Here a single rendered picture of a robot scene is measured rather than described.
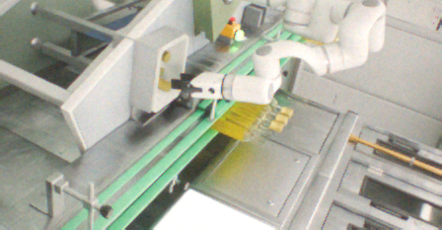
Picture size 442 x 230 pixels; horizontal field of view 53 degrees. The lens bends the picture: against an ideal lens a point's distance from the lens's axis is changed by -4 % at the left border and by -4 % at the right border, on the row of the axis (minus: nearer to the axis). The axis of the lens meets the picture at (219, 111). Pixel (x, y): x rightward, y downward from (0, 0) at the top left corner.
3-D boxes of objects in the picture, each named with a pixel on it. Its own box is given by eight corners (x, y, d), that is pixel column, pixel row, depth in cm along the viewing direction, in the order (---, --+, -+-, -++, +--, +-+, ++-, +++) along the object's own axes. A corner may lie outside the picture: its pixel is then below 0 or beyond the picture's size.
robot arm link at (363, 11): (314, 47, 144) (311, 7, 134) (377, 32, 143) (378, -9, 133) (330, 79, 132) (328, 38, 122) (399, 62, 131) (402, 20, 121)
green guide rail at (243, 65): (200, 88, 157) (221, 97, 154) (201, 86, 156) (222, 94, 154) (324, -9, 297) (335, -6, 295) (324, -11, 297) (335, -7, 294)
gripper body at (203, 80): (224, 105, 129) (188, 101, 134) (238, 93, 138) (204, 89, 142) (222, 80, 126) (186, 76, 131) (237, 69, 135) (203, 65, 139)
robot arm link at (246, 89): (282, 56, 131) (285, 81, 138) (248, 53, 136) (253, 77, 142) (265, 90, 122) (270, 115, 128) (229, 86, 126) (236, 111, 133)
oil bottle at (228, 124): (195, 122, 166) (249, 145, 160) (197, 110, 163) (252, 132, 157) (202, 115, 171) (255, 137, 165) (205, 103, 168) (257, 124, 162)
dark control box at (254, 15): (241, 22, 211) (257, 28, 208) (244, 6, 206) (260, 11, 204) (248, 18, 217) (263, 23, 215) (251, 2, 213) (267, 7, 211)
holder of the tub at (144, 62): (127, 118, 146) (148, 127, 143) (134, 39, 131) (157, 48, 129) (156, 98, 159) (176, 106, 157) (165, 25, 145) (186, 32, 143)
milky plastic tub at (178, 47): (129, 106, 143) (153, 115, 140) (135, 39, 131) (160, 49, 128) (159, 85, 157) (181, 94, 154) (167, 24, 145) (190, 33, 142)
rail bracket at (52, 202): (30, 209, 108) (103, 253, 102) (25, 156, 100) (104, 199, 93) (43, 198, 112) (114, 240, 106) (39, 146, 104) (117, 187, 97)
